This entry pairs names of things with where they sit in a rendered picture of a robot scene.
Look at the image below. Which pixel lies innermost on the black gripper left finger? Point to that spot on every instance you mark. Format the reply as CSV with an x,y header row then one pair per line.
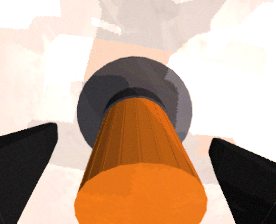
x,y
24,155

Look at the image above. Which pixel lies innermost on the orange knob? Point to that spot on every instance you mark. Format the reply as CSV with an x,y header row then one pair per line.
x,y
139,172

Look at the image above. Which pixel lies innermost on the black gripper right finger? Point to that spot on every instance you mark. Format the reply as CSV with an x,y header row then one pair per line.
x,y
248,182

